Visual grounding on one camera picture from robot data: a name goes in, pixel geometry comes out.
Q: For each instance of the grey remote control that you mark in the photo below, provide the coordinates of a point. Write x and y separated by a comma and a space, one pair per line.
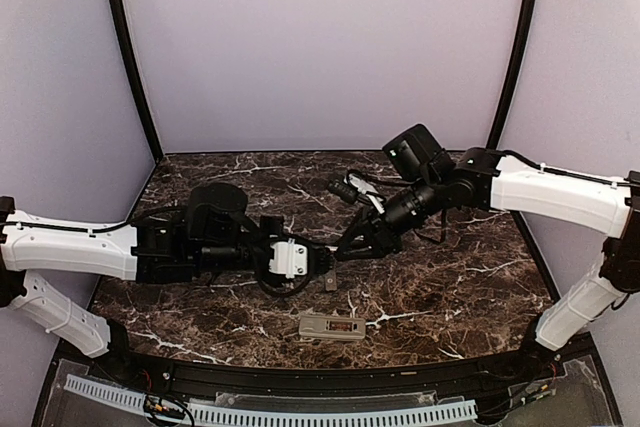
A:
316, 327

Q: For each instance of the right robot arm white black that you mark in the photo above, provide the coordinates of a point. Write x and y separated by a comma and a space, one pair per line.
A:
507, 181

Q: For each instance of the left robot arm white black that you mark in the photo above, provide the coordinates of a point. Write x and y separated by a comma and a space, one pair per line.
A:
211, 233

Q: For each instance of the black front rail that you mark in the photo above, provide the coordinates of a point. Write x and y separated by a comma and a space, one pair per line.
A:
483, 377

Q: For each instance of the right black frame post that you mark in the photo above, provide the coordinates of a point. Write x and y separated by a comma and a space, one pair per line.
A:
512, 73

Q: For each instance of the black frame post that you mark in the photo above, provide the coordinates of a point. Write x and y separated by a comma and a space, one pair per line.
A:
512, 73
134, 79

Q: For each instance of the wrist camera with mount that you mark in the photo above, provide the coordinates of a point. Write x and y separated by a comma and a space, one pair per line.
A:
288, 259
352, 187

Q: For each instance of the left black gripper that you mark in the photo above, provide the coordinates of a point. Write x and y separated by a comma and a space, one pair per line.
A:
297, 240

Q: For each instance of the white slotted cable duct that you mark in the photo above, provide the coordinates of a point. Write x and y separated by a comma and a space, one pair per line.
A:
203, 414

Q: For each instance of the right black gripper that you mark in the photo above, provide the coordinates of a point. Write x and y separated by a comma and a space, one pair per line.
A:
382, 237

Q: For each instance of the red AAA battery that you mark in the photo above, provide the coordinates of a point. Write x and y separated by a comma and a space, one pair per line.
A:
340, 326

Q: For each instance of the grey battery cover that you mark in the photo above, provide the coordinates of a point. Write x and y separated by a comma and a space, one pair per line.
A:
330, 282

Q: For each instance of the left black frame post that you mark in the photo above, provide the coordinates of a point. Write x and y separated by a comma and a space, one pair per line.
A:
134, 79

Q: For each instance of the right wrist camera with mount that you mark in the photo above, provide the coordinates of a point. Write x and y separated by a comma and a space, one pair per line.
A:
352, 187

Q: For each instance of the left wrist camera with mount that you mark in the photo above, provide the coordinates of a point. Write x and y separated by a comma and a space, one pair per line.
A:
288, 259

